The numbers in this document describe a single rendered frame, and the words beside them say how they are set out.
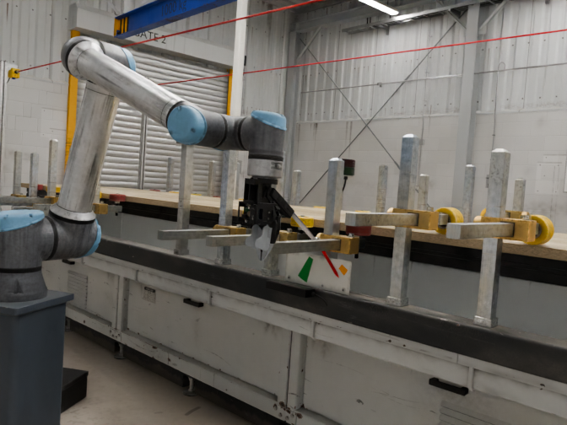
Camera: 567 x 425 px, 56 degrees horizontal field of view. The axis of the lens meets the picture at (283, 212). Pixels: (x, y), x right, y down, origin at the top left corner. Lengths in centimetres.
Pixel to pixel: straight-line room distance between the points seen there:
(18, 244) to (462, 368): 134
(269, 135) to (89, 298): 228
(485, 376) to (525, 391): 10
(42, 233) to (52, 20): 812
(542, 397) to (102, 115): 147
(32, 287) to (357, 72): 986
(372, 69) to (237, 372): 915
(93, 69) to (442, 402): 143
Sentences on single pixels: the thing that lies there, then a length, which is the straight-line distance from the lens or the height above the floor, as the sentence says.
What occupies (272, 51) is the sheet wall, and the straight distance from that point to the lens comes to 1225.
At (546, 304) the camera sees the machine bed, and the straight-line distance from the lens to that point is 159.
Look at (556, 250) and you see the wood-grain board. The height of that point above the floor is 90.
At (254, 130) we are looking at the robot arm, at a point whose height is 114.
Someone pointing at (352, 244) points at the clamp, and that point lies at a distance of 160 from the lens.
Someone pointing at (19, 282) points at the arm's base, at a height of 66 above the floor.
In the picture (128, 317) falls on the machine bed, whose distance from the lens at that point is 305.
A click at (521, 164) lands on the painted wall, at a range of 912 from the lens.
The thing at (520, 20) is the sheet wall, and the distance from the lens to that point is 962.
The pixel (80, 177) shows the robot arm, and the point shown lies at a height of 99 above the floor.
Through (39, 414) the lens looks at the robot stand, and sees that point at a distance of 197.
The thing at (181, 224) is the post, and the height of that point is 82.
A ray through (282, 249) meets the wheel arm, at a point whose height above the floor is 84.
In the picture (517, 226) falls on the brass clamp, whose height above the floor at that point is 96.
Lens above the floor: 101
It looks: 3 degrees down
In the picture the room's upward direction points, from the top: 4 degrees clockwise
